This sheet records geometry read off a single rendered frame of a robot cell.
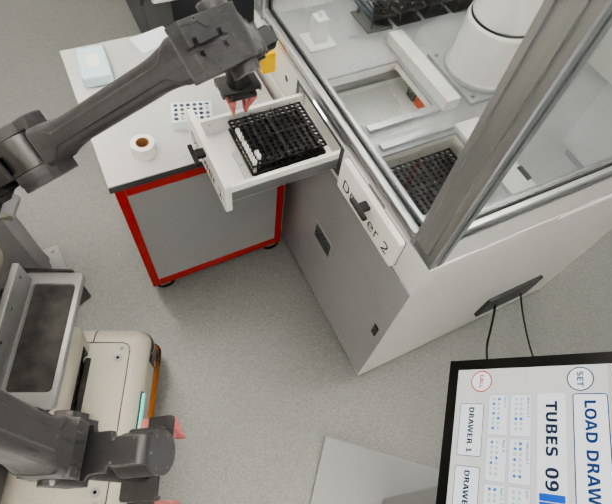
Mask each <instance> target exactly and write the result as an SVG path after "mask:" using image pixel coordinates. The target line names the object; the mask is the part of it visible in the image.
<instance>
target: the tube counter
mask: <svg viewBox="0 0 612 504"><path fill-rule="evenodd" d="M537 504H568V484H567V467H559V466H549V465H538V464H537Z"/></svg>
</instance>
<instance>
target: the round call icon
mask: <svg viewBox="0 0 612 504"><path fill-rule="evenodd" d="M492 385H493V370H474V371H471V382H470V393H492Z"/></svg>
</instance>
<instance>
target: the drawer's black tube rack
mask: <svg viewBox="0 0 612 504"><path fill-rule="evenodd" d="M296 104H299V105H296ZM291 106H294V107H291ZM285 107H288V109H286V108H285ZM299 107H301V109H299ZM279 109H283V110H279ZM293 109H294V110H293ZM274 110H276V112H274ZM288 110H289V111H290V112H287V111H288ZM301 111H304V112H301ZM268 112H271V113H268ZM281 112H284V113H281ZM260 114H263V115H260ZM276 114H279V115H276ZM303 114H306V115H305V116H304V115H303ZM270 115H272V117H270ZM254 116H258V117H254ZM249 117H251V119H249ZM263 117H265V118H264V119H263ZM305 117H307V118H308V119H305ZM242 119H246V120H242ZM256 119H260V120H256ZM234 120H235V124H237V126H238V128H239V129H240V131H241V132H242V135H243V136H244V139H245V140H246V142H247V144H248V145H249V148H250V149H251V151H252V153H253V155H254V157H255V159H256V160H257V156H255V154H254V151H255V150H258V151H259V154H261V160H257V162H258V164H259V166H260V167H257V172H256V173H254V172H253V169H251V166H250V165H249V162H248V161H247V158H246V157H245V154H243V151H242V149H241V148H240V145H238V142H237V141H236V137H235V135H234V133H233V131H232V129H231V128H229V129H228V131H229V133H230V135H231V137H232V139H233V141H234V143H235V144H236V146H237V148H238V150H239V152H240V154H241V156H242V158H243V159H244V161H245V163H246V165H247V167H248V169H249V171H250V173H251V174H252V176H258V175H259V174H262V173H265V172H268V171H272V170H275V169H278V168H281V167H284V166H289V165H291V164H294V163H297V162H300V161H303V160H307V159H310V158H313V157H318V156H319V155H322V154H326V150H325V149H324V146H327V143H326V141H325V140H324V138H323V136H322V135H321V133H320V132H319V130H318V129H317V127H316V126H315V124H314V123H313V121H312V120H311V118H310V116H309V115H308V113H307V112H306V110H305V109H304V107H303V106H302V104H301V103H300V101H299V102H295V103H292V104H288V105H285V106H281V107H277V108H274V109H270V110H266V111H263V112H259V113H255V114H252V115H248V116H244V117H241V118H237V119H234ZM237 120H239V121H240V122H236V121H237ZM250 121H254V122H250ZM307 121H310V122H307ZM245 122H247V124H245ZM238 124H242V125H238ZM310 125H312V126H313V127H310ZM312 129H315V130H312ZM315 132H317V133H318V134H315ZM317 136H320V137H319V138H318V137H317ZM319 139H321V140H322V141H319ZM321 143H324V145H322V144H321ZM259 162H261V164H260V163H259Z"/></svg>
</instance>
